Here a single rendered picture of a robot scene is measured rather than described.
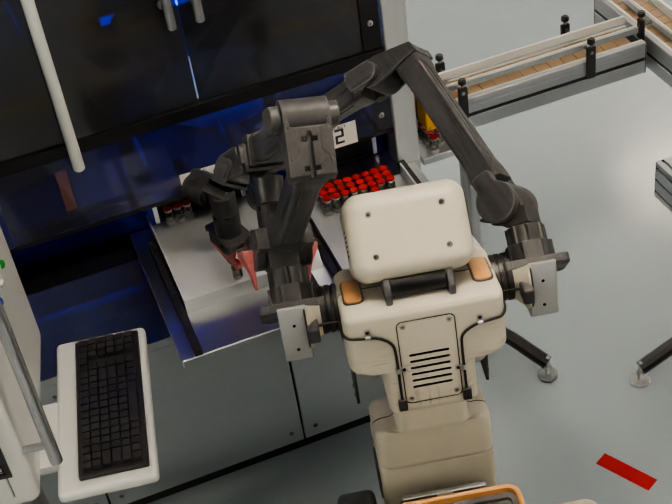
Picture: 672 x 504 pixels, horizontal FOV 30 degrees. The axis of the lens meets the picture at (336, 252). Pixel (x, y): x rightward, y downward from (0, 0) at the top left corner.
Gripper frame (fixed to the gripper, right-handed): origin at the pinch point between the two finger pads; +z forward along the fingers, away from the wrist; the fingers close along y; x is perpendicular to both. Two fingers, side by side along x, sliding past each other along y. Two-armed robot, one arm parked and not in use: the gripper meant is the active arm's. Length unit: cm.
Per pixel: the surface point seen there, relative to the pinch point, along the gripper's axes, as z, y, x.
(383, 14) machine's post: -37, 9, -51
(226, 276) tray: 4.3, 1.9, 1.8
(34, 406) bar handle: -13, -23, 56
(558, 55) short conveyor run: -4, 8, -103
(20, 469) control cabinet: 2, -21, 62
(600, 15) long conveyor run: 4, 24, -133
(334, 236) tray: 3.9, -3.5, -23.9
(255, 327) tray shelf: 3.8, -16.4, 5.9
